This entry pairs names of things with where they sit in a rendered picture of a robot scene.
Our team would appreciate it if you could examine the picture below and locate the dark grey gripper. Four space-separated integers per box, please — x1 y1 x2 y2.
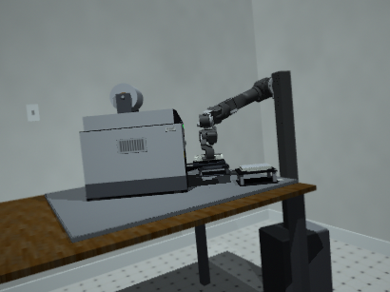
199 116 218 160

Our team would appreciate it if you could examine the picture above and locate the grey cylinder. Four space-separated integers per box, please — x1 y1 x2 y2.
109 83 144 111

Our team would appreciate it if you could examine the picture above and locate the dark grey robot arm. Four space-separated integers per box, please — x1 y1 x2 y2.
197 73 274 129

